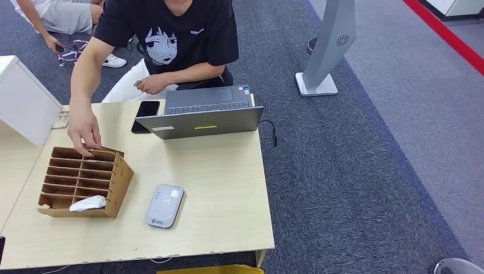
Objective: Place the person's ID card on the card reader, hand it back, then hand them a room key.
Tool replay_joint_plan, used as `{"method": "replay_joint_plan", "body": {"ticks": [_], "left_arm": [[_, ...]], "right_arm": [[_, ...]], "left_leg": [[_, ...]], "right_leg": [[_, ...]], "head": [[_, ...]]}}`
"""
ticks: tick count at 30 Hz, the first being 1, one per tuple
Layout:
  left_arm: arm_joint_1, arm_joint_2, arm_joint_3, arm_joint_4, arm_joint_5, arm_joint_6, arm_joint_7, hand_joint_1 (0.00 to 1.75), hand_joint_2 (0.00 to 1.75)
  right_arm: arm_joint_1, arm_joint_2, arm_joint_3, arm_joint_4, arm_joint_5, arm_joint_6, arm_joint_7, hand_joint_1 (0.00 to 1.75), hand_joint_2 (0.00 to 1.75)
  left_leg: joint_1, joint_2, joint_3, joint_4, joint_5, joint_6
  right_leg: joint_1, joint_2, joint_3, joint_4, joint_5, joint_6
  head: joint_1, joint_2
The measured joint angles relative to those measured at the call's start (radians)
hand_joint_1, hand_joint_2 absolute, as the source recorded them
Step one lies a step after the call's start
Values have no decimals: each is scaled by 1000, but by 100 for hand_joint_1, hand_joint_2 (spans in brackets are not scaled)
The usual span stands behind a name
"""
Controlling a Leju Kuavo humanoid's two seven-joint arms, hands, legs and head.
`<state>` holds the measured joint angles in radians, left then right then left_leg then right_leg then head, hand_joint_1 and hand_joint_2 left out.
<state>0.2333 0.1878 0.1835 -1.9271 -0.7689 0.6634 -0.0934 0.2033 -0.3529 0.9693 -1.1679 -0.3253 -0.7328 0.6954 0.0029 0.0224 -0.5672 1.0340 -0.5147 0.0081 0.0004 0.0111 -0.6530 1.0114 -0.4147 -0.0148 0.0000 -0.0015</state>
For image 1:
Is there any grey round object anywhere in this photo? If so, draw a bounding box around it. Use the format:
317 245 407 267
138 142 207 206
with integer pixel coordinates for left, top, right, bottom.
433 257 483 274

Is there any chrome stool base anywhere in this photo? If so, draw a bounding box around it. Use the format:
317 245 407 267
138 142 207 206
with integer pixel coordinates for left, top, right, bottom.
57 35 90 68

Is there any white counter furniture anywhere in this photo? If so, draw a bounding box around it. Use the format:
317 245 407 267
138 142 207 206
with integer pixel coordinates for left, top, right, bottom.
421 0 484 22

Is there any grey laptop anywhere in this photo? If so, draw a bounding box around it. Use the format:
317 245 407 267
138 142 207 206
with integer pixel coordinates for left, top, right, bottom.
135 84 264 140

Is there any person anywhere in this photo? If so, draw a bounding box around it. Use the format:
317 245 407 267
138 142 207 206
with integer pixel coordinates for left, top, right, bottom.
67 0 240 158
9 0 127 69

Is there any person's left hand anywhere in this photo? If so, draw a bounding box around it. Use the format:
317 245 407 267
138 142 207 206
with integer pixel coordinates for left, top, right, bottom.
133 74 169 95

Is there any black cable with adapter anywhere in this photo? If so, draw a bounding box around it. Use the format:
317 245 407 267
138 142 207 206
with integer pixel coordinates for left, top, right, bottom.
259 120 279 148

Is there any grey card reader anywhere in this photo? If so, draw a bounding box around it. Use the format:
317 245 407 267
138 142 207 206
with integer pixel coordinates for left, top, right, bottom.
144 184 185 229

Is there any black smartphone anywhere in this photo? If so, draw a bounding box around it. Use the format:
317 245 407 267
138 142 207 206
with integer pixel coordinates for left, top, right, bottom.
131 100 161 134

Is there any brown wooden slotted card organizer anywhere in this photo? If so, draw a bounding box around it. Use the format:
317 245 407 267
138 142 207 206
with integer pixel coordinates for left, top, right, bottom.
37 145 135 219

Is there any grey kiosk stand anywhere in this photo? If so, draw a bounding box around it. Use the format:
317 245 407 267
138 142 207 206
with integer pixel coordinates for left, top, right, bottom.
295 0 357 98

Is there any white cabinet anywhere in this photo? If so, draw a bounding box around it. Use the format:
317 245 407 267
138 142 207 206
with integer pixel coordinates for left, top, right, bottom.
0 55 63 147

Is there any crumpled white paper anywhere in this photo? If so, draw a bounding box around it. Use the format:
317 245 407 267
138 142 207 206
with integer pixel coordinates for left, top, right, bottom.
69 195 107 213

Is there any person's right hand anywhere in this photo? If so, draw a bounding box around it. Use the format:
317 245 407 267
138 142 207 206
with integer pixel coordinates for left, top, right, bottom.
67 107 103 158

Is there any yellow flat object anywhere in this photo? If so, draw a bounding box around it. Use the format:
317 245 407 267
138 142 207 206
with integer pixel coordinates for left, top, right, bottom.
156 264 265 274

